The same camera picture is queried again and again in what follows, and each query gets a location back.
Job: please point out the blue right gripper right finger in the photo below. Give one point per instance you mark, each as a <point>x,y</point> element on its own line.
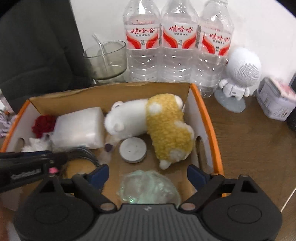
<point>197,177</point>

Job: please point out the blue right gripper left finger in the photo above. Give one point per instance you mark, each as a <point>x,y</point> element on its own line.
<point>98,177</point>

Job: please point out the small clear zip bag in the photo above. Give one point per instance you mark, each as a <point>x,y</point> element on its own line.
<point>109,146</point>

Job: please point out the white tissue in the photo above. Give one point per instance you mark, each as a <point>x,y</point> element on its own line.
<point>39,144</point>

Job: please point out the iridescent plastic bag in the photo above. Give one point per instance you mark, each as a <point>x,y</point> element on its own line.
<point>148,187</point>

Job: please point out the white jar lid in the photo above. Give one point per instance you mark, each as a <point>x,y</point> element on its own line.
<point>133,150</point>

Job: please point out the translucent cotton swab box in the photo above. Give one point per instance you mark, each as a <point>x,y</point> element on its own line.
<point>80,128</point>

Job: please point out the red artificial rose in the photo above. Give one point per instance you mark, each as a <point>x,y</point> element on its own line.
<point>43,124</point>

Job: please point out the yellow white plush toy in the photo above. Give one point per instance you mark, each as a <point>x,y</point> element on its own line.
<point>162,118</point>

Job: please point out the small tin box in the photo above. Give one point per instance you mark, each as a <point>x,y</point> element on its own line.
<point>276,98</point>

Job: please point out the glass cup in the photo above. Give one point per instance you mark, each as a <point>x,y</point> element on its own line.
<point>115,52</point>

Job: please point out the white astronaut speaker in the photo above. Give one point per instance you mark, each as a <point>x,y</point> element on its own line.
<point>243,71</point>

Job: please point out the black paper bag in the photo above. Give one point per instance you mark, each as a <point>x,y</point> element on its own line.
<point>41,50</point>

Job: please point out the glass straw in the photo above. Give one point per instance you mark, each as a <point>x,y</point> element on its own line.
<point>102,51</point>

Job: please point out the middle water bottle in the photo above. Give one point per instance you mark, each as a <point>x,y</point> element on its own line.
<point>179,23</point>

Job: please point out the water bottle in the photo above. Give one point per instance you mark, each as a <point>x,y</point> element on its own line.
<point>179,23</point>
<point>214,35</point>
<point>143,36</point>

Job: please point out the right water bottle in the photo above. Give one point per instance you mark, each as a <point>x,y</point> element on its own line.
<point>214,35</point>

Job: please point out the left water bottle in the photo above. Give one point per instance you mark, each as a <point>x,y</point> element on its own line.
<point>143,36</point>

